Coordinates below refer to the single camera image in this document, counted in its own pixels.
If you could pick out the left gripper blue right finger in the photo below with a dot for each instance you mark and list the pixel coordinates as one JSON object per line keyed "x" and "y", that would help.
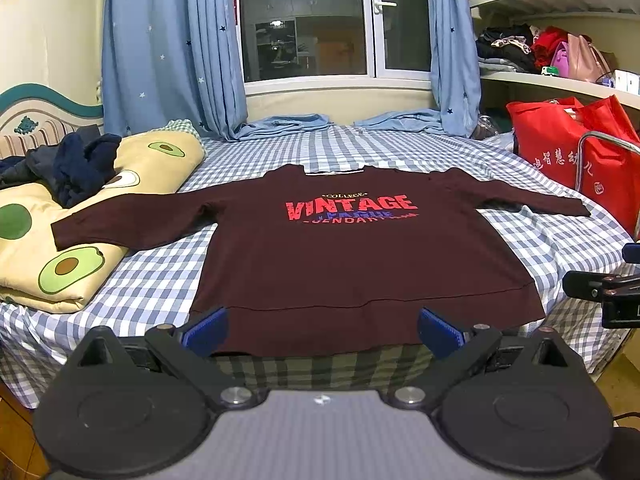
{"x": 456, "y": 346}

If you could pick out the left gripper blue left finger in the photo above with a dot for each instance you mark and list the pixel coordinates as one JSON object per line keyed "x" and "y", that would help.
{"x": 190, "y": 343}

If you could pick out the maroon vintage sweatshirt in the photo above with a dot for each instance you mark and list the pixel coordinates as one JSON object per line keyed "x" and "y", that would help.
{"x": 312, "y": 266}

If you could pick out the dark navy clothes pile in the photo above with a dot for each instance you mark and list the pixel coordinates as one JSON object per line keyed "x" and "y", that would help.
{"x": 73, "y": 170}

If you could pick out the dark folded clothes on shelf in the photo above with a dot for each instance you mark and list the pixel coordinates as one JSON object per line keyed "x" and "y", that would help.
{"x": 513, "y": 44}

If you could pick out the blue checkered bed sheet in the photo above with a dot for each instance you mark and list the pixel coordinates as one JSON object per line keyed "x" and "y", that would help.
{"x": 158, "y": 286}

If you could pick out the red shopping bag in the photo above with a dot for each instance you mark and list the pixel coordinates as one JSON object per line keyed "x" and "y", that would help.
{"x": 547, "y": 132}

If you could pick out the pink handbag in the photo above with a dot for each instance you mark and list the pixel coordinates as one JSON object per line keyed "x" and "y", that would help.
{"x": 577, "y": 58}

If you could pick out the red cloth on shelf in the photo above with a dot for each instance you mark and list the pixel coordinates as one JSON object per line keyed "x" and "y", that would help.
{"x": 545, "y": 45}

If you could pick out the left blue star curtain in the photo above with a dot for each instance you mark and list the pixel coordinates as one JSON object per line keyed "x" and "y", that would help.
{"x": 173, "y": 59}

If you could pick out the blue star curtain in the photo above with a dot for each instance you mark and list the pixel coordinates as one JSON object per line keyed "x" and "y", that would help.
{"x": 455, "y": 73}
{"x": 173, "y": 59}

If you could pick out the teal trimmed headboard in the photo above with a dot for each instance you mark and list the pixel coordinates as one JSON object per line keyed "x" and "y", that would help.
{"x": 33, "y": 115}

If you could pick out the right blue star curtain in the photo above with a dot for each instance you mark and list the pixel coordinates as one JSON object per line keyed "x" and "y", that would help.
{"x": 455, "y": 73}

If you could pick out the white framed window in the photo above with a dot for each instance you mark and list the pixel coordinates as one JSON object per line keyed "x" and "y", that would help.
{"x": 284, "y": 39}

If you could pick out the metal chair frame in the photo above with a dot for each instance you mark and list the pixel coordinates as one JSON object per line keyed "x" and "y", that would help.
{"x": 608, "y": 173}

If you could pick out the white wall shelf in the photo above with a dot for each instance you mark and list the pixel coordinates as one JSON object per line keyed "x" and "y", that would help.
{"x": 612, "y": 26}

